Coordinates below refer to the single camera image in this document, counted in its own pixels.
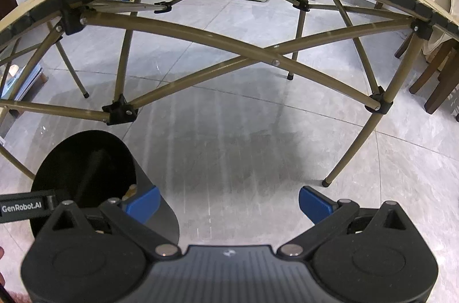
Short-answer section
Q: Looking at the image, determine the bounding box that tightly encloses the blue pet feeder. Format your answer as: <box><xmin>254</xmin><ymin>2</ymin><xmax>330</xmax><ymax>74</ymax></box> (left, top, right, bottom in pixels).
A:
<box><xmin>0</xmin><ymin>63</ymin><xmax>47</xmax><ymax>103</ymax></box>

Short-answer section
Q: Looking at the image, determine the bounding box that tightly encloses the dark wooden chair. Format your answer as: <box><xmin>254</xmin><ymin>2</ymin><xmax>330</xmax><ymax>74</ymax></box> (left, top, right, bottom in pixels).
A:
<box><xmin>394</xmin><ymin>36</ymin><xmax>459</xmax><ymax>122</ymax></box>

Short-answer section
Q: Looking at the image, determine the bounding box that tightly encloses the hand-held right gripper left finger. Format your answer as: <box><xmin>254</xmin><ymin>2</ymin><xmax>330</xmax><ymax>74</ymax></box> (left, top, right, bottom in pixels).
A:
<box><xmin>42</xmin><ymin>185</ymin><xmax>182</xmax><ymax>260</ymax></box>

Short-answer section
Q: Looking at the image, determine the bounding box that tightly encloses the black round waste bin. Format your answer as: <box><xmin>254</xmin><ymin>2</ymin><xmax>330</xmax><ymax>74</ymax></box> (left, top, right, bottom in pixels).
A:
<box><xmin>28</xmin><ymin>130</ymin><xmax>180</xmax><ymax>248</ymax></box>

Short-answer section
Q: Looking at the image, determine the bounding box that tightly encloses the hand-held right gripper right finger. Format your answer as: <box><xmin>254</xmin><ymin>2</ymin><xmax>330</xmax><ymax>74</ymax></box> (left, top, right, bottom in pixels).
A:
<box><xmin>278</xmin><ymin>185</ymin><xmax>419</xmax><ymax>259</ymax></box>

